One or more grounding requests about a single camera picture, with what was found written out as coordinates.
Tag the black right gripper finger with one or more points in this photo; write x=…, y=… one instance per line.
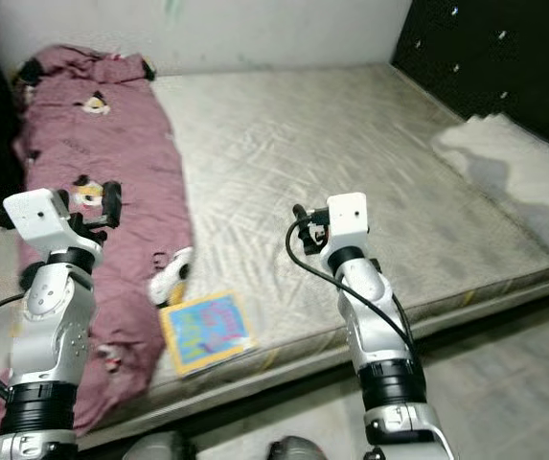
x=300, y=217

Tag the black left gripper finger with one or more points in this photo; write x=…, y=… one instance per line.
x=111, y=204

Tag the yellow and blue picture book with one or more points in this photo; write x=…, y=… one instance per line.
x=205, y=333

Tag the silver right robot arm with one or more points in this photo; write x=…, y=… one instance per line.
x=370, y=326

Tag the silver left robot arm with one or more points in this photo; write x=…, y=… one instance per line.
x=54, y=326

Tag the purple cartoon print blanket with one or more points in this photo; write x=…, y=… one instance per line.
x=102, y=144

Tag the white quilted mattress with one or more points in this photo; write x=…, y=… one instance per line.
x=312, y=144

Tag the white pillow with green tree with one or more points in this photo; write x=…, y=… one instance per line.
x=504, y=153

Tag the grey robot right leg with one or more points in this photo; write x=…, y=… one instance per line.
x=295, y=449

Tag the black tufted headboard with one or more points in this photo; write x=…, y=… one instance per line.
x=485, y=48

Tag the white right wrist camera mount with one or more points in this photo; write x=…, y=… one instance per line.
x=349, y=218

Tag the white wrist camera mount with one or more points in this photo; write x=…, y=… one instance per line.
x=39, y=216
x=349, y=218

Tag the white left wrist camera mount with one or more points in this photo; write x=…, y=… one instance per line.
x=39, y=216

